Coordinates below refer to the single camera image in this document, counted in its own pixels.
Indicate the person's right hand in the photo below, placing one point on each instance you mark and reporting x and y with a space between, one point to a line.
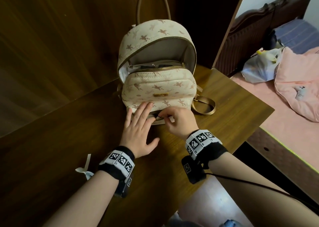
180 124

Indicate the person's left hand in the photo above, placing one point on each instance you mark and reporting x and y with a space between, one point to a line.
137 134

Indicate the small white ribbon bow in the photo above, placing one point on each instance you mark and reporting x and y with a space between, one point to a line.
171 119

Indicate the cream patterned backpack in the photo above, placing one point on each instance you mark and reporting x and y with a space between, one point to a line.
157 85

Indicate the person's right forearm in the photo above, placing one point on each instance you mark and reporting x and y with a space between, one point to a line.
259 197

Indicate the person's left forearm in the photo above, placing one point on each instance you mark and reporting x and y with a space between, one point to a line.
79 202

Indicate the person's grey clothing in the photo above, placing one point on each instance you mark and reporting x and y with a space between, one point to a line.
175 220

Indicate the left black marker wristband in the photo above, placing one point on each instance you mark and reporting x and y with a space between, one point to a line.
117 160

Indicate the black marker wristband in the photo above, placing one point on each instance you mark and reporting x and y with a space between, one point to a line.
206 144
117 160

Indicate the right black marker wristband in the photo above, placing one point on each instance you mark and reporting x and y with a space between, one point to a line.
206 144

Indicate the translucent plastic shopping bag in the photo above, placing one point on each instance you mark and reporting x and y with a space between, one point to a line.
259 70

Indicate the pink bed sheet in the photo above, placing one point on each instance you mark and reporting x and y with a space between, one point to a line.
281 124

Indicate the dark wooden shelf cabinet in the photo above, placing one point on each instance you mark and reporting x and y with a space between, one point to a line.
204 22

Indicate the dark carved bed headboard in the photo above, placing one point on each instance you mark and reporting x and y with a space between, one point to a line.
241 35

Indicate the pink quilt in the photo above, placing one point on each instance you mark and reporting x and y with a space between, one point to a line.
301 85

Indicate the blue checkered pillow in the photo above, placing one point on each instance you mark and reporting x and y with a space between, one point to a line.
299 35

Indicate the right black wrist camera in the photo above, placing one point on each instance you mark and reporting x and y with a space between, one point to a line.
193 170

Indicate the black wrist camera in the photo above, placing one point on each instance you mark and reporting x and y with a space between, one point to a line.
193 170
124 184

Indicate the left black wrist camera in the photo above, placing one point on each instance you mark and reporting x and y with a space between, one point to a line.
124 184

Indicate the dark wooden bed rail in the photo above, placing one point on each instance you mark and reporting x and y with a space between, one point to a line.
281 159

